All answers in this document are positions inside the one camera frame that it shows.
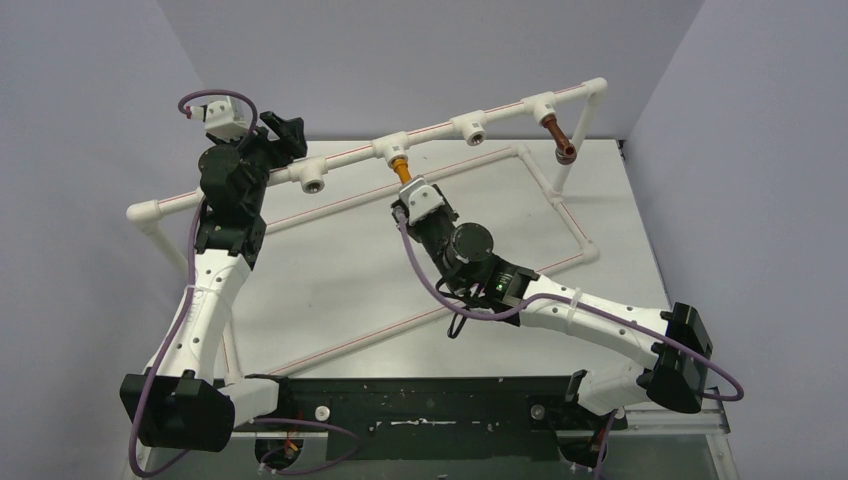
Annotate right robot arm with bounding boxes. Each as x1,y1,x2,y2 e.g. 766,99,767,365
392,200,713,427

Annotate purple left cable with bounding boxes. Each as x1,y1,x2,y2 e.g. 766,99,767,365
127,88,261,480

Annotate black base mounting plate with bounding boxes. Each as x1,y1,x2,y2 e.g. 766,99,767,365
263,376,628,466

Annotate brown copper faucet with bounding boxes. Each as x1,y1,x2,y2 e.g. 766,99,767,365
540,114,577,166

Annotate purple cable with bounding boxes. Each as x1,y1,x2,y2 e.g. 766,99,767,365
127,88,261,480
393,206,746,404

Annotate white PVC pipe frame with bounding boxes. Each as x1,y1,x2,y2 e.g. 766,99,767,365
126,78,608,385

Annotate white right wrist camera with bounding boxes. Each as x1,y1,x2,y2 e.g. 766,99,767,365
398,176,446,226

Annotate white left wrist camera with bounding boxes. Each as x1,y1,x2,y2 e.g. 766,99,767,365
186,95,250,142

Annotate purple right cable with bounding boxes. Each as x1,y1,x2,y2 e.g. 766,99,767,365
393,206,746,404

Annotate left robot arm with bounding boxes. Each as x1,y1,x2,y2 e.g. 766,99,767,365
119,111,307,452

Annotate aluminium table edge rail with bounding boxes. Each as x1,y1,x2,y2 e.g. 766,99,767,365
612,400,731,436

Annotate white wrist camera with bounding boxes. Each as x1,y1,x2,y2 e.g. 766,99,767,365
186,95,250,142
398,176,446,226

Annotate orange plastic faucet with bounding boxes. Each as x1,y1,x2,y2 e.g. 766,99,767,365
388,156,412,185

